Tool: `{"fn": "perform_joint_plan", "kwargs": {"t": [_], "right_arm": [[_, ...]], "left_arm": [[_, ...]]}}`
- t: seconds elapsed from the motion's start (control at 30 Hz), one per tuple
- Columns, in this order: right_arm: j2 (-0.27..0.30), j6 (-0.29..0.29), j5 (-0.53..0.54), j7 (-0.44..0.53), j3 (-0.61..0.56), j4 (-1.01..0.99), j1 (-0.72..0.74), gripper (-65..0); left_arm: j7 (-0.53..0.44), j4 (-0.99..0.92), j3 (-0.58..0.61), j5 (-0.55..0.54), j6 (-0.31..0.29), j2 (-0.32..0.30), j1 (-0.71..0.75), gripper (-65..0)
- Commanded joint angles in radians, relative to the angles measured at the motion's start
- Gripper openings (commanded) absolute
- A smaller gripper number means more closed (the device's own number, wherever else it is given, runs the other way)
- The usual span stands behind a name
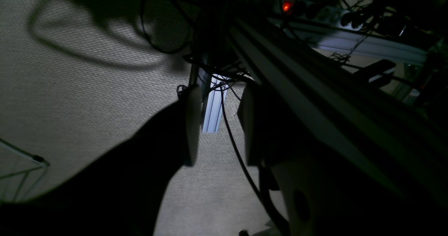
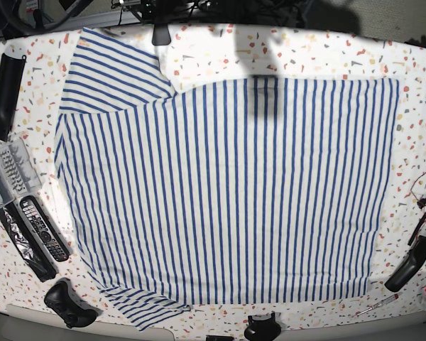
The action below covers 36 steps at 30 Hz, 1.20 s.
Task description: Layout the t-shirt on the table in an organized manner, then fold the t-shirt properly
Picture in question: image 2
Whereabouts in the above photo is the blue white striped t-shirt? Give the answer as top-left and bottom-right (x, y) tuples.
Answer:
(55, 28), (400, 330)

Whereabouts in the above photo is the black stand foot top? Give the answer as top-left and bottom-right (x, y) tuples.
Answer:
(152, 23), (171, 46)

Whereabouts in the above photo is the black TV remote control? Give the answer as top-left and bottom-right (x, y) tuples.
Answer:
(19, 195), (70, 262)

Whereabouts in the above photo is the black game controller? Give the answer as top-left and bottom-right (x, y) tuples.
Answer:
(44, 281), (98, 329)

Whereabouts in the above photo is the clear plastic bit case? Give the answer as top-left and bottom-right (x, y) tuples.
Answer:
(0, 137), (42, 209)

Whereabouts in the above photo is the black foil-wrapped bar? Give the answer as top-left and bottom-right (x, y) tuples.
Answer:
(0, 202), (58, 282)

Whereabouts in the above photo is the black tube cover left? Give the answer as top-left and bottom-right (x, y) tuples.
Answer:
(0, 53), (26, 142)

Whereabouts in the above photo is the red-tipped screwdriver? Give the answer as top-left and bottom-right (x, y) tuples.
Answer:
(355, 293), (399, 316)

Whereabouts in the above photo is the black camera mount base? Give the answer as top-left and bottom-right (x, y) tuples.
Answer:
(244, 312), (282, 341)

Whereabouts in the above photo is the black handle grip right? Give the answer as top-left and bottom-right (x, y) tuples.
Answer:
(385, 236), (426, 293)

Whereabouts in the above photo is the black strap with cable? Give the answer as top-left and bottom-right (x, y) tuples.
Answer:
(407, 206), (426, 246)

